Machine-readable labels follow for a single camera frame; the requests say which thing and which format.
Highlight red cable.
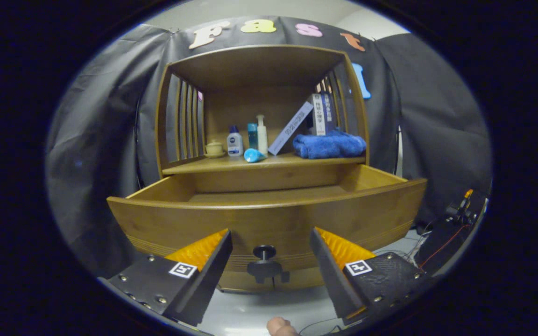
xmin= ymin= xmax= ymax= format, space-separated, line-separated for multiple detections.
xmin=419 ymin=225 xmax=467 ymax=269

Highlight wooden drawer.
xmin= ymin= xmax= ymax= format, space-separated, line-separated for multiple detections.
xmin=106 ymin=163 xmax=428 ymax=292

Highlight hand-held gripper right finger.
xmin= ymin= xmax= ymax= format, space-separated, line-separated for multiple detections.
xmin=310 ymin=226 xmax=433 ymax=326

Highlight lavender book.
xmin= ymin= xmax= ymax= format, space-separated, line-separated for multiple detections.
xmin=268 ymin=101 xmax=315 ymax=156

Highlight white book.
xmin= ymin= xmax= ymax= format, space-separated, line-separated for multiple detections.
xmin=311 ymin=93 xmax=326 ymax=136

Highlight beige lidded teacup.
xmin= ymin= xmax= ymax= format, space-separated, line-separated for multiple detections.
xmin=205 ymin=140 xmax=226 ymax=158

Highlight blue and white tube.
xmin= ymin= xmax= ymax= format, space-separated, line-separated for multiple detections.
xmin=243 ymin=148 xmax=268 ymax=163

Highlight blue towel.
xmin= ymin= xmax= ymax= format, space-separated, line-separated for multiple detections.
xmin=292 ymin=128 xmax=367 ymax=160

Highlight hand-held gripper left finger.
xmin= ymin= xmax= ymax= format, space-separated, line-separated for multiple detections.
xmin=99 ymin=228 xmax=233 ymax=327

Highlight white bottle with blue cap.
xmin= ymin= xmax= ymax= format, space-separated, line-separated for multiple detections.
xmin=227 ymin=125 xmax=244 ymax=157

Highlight orange and black device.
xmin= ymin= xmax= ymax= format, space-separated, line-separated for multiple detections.
xmin=446 ymin=188 xmax=477 ymax=227

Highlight wooden cabinet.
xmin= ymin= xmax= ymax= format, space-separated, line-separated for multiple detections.
xmin=106 ymin=44 xmax=428 ymax=294

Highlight dark blue book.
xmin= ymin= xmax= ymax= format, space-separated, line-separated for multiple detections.
xmin=321 ymin=92 xmax=337 ymax=135

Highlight white pump bottle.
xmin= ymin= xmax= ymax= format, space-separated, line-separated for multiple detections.
xmin=256 ymin=114 xmax=269 ymax=154

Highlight wooden countertop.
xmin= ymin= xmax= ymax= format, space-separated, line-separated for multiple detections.
xmin=163 ymin=153 xmax=367 ymax=176

